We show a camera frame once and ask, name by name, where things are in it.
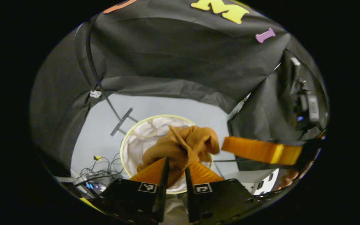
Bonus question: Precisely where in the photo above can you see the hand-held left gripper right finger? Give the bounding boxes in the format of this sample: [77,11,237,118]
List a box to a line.
[185,162,263,224]

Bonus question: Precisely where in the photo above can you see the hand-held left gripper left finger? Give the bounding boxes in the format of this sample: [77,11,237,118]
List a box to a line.
[99,156,170,224]

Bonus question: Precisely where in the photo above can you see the brown shirt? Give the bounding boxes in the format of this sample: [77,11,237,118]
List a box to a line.
[136,125,220,188]

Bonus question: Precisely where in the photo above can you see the white laundry hamper yellow rim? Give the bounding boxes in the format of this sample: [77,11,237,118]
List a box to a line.
[120,114,213,195]

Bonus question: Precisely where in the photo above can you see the black clothes rack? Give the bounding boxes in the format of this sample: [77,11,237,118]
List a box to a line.
[85,19,138,137]

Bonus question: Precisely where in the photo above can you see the white power strip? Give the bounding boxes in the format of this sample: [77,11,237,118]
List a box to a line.
[227,169,280,196]

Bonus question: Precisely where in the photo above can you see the black hub with blue light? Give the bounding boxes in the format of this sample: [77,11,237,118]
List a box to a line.
[83,181,107,195]

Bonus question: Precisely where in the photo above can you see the black backdrop cloth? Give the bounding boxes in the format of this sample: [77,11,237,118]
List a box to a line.
[29,0,324,175]

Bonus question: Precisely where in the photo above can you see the tangle of cables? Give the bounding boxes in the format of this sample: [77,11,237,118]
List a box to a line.
[72,153,125,188]

